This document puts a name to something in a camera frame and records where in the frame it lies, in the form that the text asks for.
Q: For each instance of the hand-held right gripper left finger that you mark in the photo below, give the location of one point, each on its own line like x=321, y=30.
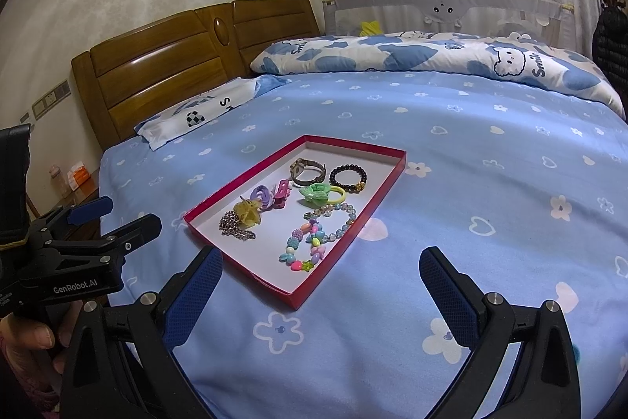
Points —
x=191, y=296

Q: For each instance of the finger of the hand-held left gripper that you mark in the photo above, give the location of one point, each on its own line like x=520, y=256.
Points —
x=132, y=235
x=88, y=210

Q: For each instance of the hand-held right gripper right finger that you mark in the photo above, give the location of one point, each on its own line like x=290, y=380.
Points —
x=454, y=296

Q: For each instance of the red shallow box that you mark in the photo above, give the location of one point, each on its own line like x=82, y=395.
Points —
x=265, y=252

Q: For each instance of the yellow claw hair clip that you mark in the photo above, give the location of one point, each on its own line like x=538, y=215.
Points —
x=249, y=213

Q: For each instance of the person's left hand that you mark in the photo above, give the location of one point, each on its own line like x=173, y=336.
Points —
x=29, y=335

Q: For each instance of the wooden nightstand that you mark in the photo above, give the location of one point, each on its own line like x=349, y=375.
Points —
x=83, y=227

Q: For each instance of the orange and white box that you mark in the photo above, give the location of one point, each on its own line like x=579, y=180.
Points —
x=78, y=176

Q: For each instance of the clear plastic bottle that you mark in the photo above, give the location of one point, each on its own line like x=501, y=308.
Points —
x=58, y=183

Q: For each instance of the blue flower print bed sheet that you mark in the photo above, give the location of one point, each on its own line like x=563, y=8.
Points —
x=466, y=163

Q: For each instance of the pink hair clip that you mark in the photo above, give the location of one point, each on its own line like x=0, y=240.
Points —
x=280, y=194

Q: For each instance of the blue and white pillow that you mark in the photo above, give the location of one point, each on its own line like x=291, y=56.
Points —
x=196, y=114

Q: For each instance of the wooden headboard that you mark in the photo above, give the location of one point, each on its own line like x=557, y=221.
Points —
x=162, y=60

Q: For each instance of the wrist watch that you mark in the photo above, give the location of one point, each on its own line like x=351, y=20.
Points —
x=300, y=168

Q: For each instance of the blue and white printed quilt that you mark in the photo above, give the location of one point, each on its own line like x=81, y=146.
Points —
x=392, y=53

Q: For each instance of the yellow plush toy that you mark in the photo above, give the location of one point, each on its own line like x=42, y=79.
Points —
x=370, y=29

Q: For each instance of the black puffer jacket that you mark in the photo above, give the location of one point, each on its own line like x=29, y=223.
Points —
x=613, y=36

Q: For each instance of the wall socket panel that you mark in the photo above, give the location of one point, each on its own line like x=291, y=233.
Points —
x=51, y=97

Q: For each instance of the grey bed rail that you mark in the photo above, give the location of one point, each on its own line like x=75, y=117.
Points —
x=392, y=4

